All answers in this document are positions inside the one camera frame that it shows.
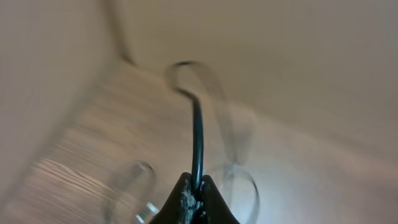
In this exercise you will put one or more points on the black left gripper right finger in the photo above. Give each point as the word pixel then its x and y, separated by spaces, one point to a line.
pixel 215 209

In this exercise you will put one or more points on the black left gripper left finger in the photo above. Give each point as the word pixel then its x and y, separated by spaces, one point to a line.
pixel 179 207

